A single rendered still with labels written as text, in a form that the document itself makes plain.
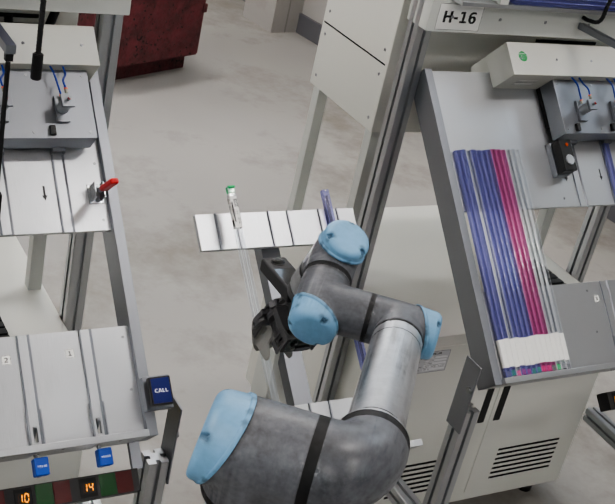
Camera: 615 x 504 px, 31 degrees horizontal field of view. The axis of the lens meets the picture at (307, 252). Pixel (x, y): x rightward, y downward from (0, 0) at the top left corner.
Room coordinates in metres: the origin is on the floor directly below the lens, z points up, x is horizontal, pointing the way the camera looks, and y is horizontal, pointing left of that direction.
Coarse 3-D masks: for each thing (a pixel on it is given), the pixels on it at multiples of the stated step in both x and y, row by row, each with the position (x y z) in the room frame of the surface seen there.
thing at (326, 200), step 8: (320, 192) 2.00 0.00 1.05; (328, 192) 2.00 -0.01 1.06; (328, 200) 1.99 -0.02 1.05; (328, 208) 1.98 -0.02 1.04; (328, 216) 1.96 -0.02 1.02; (328, 224) 1.96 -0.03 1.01; (360, 344) 1.81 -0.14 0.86; (360, 352) 1.80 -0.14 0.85; (360, 360) 1.79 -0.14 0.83; (360, 368) 1.78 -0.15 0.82
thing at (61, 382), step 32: (0, 352) 1.55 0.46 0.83; (32, 352) 1.58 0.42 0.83; (64, 352) 1.61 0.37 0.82; (96, 352) 1.64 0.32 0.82; (128, 352) 1.66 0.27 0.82; (0, 384) 1.52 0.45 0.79; (32, 384) 1.54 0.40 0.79; (64, 384) 1.57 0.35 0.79; (96, 384) 1.60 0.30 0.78; (128, 384) 1.62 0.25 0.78; (0, 416) 1.48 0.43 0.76; (32, 416) 1.51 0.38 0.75; (64, 416) 1.53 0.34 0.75; (96, 416) 1.56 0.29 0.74; (128, 416) 1.59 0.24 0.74; (0, 448) 1.45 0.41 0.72
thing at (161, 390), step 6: (156, 378) 1.62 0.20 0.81; (162, 378) 1.62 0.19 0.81; (168, 378) 1.63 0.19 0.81; (156, 384) 1.61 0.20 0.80; (162, 384) 1.62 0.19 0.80; (168, 384) 1.62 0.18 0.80; (156, 390) 1.60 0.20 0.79; (162, 390) 1.61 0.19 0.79; (168, 390) 1.61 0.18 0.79; (156, 396) 1.59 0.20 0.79; (162, 396) 1.60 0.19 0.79; (168, 396) 1.61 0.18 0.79; (156, 402) 1.59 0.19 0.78; (162, 402) 1.59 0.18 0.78
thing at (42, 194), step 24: (96, 144) 1.91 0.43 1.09; (24, 168) 1.80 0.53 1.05; (48, 168) 1.83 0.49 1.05; (72, 168) 1.85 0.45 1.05; (96, 168) 1.88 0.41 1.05; (24, 192) 1.77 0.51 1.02; (48, 192) 1.79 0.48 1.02; (72, 192) 1.82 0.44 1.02; (0, 216) 1.72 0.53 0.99; (24, 216) 1.74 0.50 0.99; (48, 216) 1.76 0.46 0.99; (72, 216) 1.78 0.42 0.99; (96, 216) 1.81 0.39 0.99
